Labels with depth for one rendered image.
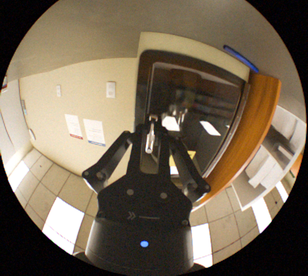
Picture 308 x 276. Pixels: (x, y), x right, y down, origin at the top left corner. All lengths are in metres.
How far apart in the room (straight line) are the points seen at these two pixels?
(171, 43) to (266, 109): 0.32
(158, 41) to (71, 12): 0.18
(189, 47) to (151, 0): 0.14
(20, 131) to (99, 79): 2.57
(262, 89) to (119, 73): 0.74
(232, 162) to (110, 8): 0.52
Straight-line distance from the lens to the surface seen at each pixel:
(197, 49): 0.26
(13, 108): 2.88
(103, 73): 0.76
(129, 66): 0.69
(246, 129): 0.39
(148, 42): 0.24
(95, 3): 0.18
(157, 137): 0.16
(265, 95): 0.37
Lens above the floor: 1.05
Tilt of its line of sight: 26 degrees up
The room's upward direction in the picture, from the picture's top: 172 degrees counter-clockwise
